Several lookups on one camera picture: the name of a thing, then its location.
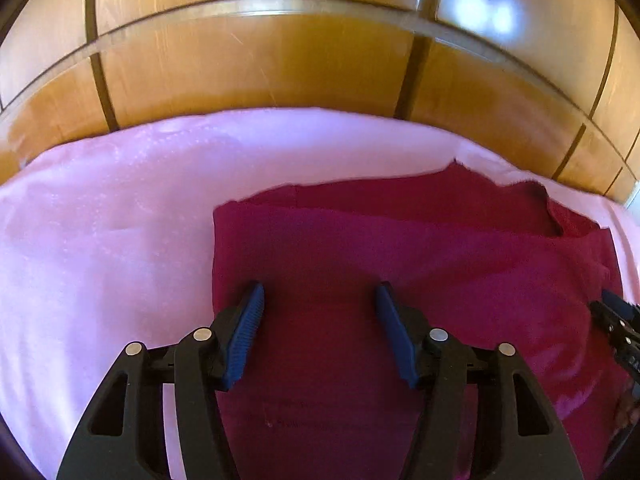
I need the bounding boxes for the pink bedspread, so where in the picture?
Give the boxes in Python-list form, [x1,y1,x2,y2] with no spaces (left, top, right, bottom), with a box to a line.
[0,106,640,480]

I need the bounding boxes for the dark red sweater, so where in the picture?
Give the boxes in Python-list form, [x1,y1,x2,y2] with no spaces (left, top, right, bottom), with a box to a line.
[213,164,627,479]

